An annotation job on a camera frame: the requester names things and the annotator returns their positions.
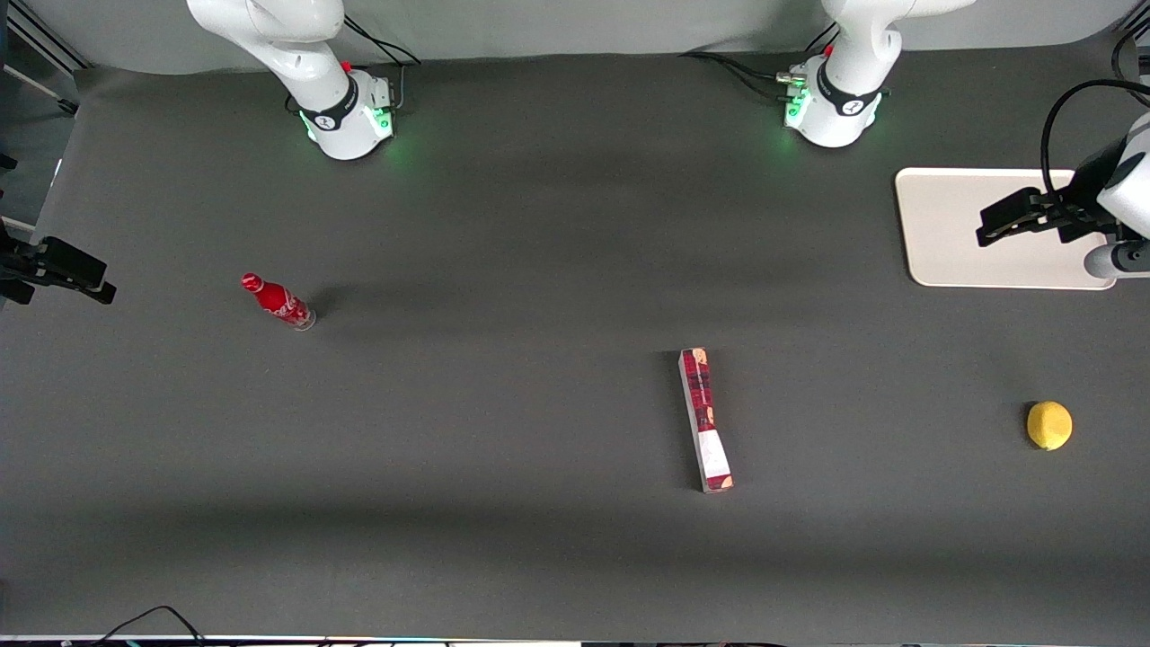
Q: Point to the red cola bottle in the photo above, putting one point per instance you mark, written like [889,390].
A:
[278,301]

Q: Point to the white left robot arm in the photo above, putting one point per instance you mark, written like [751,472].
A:
[844,90]

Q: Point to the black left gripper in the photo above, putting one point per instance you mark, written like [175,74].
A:
[1081,205]

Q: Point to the red cookie box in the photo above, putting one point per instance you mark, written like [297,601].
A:
[705,422]

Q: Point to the beige rectangular tray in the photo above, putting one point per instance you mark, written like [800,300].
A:
[943,225]

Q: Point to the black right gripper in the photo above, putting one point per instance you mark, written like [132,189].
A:
[20,266]

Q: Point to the yellow lemon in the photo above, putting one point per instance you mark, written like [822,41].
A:
[1049,425]

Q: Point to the aluminium frame profile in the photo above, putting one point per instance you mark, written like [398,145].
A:
[45,40]

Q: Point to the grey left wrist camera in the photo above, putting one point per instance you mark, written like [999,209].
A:
[1114,261]

